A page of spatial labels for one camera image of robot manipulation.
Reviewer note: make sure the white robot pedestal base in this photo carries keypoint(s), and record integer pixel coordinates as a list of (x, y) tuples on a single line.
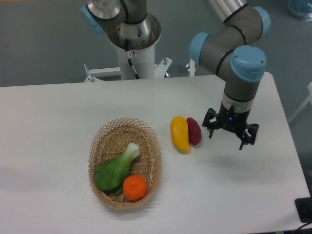
[(135, 47)]

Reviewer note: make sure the black device at edge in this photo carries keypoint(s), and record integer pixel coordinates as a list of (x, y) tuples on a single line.
[(304, 209)]

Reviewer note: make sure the green bok choy toy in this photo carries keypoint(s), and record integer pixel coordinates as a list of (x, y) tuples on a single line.
[(110, 175)]

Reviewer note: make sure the blue object top right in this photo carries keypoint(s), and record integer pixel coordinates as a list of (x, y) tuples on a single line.
[(301, 9)]

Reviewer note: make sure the yellow mango toy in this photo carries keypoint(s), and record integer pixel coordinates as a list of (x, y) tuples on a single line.
[(180, 134)]

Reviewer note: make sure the purple sweet potato toy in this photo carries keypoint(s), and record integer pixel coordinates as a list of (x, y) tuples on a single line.
[(194, 130)]

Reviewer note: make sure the white metal bracket post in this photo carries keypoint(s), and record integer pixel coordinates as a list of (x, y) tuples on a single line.
[(190, 68)]

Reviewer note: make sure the woven wicker basket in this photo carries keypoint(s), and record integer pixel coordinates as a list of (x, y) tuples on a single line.
[(110, 141)]

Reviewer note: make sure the orange toy fruit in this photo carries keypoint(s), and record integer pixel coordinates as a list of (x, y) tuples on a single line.
[(134, 187)]

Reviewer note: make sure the white frame at right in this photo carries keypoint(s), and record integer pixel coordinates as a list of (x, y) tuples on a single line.
[(302, 109)]

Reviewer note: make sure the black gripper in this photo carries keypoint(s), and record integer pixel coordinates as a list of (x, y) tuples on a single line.
[(232, 121)]

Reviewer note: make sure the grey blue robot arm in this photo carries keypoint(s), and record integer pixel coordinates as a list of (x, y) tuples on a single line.
[(229, 54)]

